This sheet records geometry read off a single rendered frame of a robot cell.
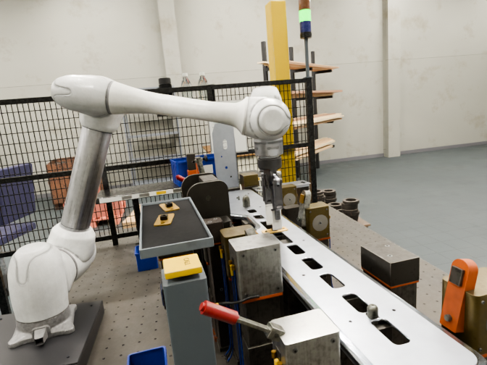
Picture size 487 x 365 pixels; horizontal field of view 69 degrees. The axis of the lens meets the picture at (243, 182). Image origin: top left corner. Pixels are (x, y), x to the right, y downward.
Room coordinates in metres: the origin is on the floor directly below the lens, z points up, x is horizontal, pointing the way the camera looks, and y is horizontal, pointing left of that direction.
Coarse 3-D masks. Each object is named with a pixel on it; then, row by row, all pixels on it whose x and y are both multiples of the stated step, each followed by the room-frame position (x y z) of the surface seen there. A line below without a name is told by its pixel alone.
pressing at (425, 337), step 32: (256, 192) 1.70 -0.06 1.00; (256, 224) 1.19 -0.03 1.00; (288, 224) 1.17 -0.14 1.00; (288, 256) 0.90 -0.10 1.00; (320, 256) 0.88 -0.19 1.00; (320, 288) 0.72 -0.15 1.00; (352, 288) 0.71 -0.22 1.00; (384, 288) 0.70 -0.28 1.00; (352, 320) 0.59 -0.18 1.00; (384, 320) 0.59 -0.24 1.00; (416, 320) 0.58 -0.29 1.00; (352, 352) 0.51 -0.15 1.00; (384, 352) 0.50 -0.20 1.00; (416, 352) 0.50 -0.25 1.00; (448, 352) 0.49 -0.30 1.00
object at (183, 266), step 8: (184, 256) 0.58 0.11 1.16; (192, 256) 0.58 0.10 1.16; (168, 264) 0.55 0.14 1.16; (176, 264) 0.55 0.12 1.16; (184, 264) 0.55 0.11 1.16; (192, 264) 0.55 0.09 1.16; (200, 264) 0.54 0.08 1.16; (168, 272) 0.52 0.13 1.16; (176, 272) 0.53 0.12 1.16; (184, 272) 0.53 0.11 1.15; (192, 272) 0.53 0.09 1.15; (200, 272) 0.54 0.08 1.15
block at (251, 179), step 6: (240, 174) 1.88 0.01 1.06; (246, 174) 1.86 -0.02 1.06; (252, 174) 1.85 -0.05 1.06; (240, 180) 1.89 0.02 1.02; (246, 180) 1.82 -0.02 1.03; (252, 180) 1.83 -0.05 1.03; (258, 180) 1.84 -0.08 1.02; (246, 186) 1.82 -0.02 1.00; (252, 186) 1.83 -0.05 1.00; (258, 192) 1.84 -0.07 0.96
